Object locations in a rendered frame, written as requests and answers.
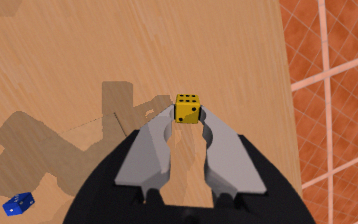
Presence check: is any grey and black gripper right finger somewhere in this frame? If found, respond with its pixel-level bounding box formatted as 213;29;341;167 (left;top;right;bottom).
198;105;316;224

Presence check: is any blue die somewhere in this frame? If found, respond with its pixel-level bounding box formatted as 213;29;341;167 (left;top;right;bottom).
2;192;35;216

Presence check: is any yellow die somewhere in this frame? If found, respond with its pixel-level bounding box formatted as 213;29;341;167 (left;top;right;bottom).
175;94;200;124

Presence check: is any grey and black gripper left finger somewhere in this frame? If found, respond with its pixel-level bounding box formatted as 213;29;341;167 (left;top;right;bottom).
62;104;176;224

